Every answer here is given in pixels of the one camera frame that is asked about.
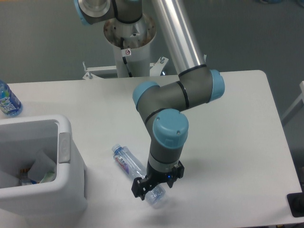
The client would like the blue snack packet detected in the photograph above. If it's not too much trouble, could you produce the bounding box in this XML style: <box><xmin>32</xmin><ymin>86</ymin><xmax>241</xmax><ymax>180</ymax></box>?
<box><xmin>19</xmin><ymin>168</ymin><xmax>37</xmax><ymax>186</ymax></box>

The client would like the blue labelled bottle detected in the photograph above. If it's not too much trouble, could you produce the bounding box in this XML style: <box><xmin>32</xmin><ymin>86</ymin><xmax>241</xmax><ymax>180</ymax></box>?
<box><xmin>0</xmin><ymin>80</ymin><xmax>23</xmax><ymax>116</ymax></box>

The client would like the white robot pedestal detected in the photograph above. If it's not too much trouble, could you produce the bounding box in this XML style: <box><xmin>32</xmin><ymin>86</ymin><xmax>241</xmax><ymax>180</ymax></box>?
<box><xmin>82</xmin><ymin>16</ymin><xmax>169</xmax><ymax>80</ymax></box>

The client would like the black table clamp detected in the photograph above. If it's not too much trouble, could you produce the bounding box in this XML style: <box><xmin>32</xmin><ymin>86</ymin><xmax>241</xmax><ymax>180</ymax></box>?
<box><xmin>287</xmin><ymin>192</ymin><xmax>304</xmax><ymax>218</ymax></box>

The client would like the white trash can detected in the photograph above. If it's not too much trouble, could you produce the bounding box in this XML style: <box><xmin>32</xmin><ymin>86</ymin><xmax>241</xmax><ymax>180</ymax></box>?
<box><xmin>0</xmin><ymin>114</ymin><xmax>87</xmax><ymax>217</ymax></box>

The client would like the white frame right edge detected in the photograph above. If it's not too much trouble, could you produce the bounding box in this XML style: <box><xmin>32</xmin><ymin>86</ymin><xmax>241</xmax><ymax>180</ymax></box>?
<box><xmin>281</xmin><ymin>81</ymin><xmax>304</xmax><ymax>127</ymax></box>

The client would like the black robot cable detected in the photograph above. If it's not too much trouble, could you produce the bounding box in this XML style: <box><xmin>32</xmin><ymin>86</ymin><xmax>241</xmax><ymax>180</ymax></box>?
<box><xmin>120</xmin><ymin>37</ymin><xmax>133</xmax><ymax>78</ymax></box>

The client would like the clear plastic water bottle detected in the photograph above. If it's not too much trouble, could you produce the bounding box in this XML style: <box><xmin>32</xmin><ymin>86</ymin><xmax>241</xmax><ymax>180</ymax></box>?
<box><xmin>112</xmin><ymin>144</ymin><xmax>166</xmax><ymax>208</ymax></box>

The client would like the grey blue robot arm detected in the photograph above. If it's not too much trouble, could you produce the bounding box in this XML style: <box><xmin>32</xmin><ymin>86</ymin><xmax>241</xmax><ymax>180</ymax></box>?
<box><xmin>74</xmin><ymin>0</ymin><xmax>225</xmax><ymax>199</ymax></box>

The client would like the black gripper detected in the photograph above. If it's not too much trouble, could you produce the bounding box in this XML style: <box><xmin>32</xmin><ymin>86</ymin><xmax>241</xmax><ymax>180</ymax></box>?
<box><xmin>131</xmin><ymin>161</ymin><xmax>184</xmax><ymax>200</ymax></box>

